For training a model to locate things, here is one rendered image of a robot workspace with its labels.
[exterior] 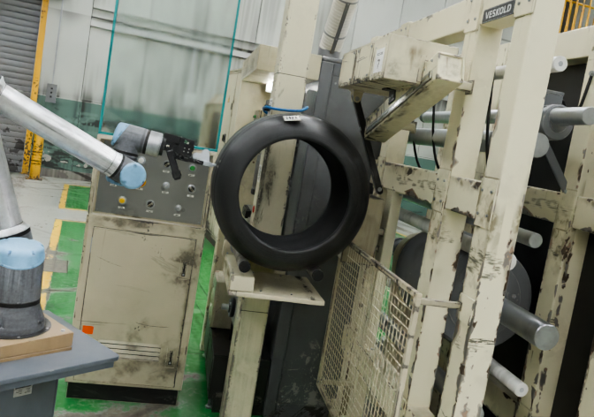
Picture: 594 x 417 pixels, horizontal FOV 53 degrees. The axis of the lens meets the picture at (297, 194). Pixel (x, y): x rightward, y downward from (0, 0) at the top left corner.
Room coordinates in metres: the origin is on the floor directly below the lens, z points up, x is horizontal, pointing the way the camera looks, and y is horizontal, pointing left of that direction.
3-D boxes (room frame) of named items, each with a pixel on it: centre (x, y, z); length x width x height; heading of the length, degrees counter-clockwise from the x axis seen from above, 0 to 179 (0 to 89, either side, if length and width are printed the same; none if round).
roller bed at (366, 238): (2.64, -0.29, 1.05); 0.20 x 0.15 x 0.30; 11
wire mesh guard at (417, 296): (2.19, -0.33, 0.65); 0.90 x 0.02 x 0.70; 11
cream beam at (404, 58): (2.29, -0.27, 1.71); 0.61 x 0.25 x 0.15; 11
